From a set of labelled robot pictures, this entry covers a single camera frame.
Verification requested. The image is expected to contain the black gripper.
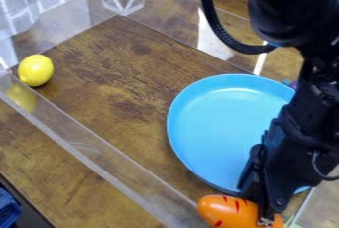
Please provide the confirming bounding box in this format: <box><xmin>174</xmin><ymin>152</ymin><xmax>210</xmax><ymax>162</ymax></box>
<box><xmin>237</xmin><ymin>47</ymin><xmax>339</xmax><ymax>228</ymax></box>

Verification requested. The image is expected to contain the orange toy carrot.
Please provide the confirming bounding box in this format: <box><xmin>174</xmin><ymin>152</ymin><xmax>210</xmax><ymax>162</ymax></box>
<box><xmin>197</xmin><ymin>195</ymin><xmax>284</xmax><ymax>228</ymax></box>

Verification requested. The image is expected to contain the blue round plastic tray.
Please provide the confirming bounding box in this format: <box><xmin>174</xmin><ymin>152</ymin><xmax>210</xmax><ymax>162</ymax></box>
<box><xmin>166</xmin><ymin>74</ymin><xmax>293</xmax><ymax>195</ymax></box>

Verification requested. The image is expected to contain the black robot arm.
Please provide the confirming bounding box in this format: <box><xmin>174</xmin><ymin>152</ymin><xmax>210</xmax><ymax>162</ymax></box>
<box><xmin>236</xmin><ymin>0</ymin><xmax>339</xmax><ymax>226</ymax></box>

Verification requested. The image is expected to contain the purple toy eggplant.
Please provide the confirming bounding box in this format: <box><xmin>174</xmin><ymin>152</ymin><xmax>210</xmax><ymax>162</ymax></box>
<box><xmin>281</xmin><ymin>79</ymin><xmax>297</xmax><ymax>90</ymax></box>

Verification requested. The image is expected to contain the blue object at corner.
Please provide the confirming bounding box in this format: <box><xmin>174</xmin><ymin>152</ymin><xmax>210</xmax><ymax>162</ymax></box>
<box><xmin>0</xmin><ymin>188</ymin><xmax>21</xmax><ymax>228</ymax></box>

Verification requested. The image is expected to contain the yellow toy lemon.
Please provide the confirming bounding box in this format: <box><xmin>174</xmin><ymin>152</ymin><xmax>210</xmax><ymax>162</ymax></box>
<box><xmin>17</xmin><ymin>55</ymin><xmax>54</xmax><ymax>87</ymax></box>

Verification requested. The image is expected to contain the clear acrylic enclosure wall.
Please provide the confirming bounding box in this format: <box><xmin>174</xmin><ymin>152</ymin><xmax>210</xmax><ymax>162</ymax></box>
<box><xmin>0</xmin><ymin>0</ymin><xmax>339</xmax><ymax>228</ymax></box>

